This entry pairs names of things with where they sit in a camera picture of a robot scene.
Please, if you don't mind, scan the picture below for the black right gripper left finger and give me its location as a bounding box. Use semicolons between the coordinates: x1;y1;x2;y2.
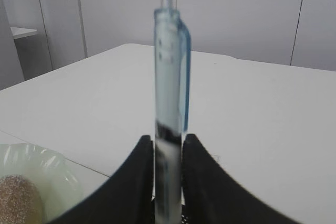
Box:
52;135;153;223

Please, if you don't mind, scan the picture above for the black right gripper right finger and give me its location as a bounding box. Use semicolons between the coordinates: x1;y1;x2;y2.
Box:
182;134;295;223

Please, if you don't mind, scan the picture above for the sugared bread roll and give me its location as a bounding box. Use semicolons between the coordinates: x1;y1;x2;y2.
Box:
1;174;44;223

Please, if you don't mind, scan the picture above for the grey pen horizontal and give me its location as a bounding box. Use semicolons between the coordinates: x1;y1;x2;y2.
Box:
154;0;191;223

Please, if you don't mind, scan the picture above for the pale green wavy plate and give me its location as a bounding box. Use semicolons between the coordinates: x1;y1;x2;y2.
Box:
1;143;83;223

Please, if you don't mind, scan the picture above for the white shelf in background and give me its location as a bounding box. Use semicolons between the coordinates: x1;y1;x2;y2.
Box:
11;27;37;39

